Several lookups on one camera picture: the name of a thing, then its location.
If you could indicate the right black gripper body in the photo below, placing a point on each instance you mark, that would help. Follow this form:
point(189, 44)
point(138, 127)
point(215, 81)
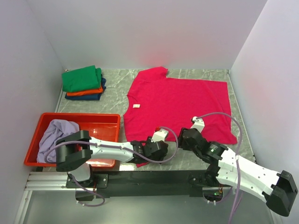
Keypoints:
point(185, 146)

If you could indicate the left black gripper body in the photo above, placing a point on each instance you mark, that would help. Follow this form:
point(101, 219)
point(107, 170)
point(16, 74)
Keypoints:
point(149, 141)

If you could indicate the pink red t-shirt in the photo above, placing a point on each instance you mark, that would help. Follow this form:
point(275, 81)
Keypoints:
point(157, 100)

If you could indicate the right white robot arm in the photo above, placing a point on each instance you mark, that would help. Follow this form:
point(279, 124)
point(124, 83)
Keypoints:
point(277, 190)

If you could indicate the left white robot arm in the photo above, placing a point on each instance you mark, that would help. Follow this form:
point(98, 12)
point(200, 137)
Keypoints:
point(73, 152)

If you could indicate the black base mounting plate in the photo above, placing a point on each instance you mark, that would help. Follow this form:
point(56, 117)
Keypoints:
point(151, 183)

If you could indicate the red plastic bin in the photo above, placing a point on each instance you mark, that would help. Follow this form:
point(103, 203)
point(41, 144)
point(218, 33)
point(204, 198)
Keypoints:
point(101, 126)

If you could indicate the folded navy t-shirt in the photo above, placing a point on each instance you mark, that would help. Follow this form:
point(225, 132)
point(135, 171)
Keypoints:
point(89, 97)

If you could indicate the folded orange t-shirt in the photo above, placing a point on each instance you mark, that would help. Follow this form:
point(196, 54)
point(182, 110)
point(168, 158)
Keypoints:
point(86, 92)

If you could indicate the folded green t-shirt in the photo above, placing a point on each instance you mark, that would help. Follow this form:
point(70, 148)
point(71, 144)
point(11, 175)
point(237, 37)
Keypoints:
point(87, 78)

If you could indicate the lavender t-shirt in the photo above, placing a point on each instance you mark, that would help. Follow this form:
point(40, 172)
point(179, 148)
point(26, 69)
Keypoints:
point(57, 129)

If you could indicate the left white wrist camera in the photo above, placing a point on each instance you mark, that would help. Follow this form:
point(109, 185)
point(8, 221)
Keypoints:
point(160, 134)

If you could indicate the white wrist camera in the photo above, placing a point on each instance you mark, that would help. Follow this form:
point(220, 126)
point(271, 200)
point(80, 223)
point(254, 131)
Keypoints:
point(198, 124)
point(160, 134)

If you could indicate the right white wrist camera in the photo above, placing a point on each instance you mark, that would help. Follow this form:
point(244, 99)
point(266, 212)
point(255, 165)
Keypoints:
point(198, 124)

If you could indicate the aluminium rail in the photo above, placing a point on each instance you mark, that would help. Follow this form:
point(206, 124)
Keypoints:
point(46, 181)

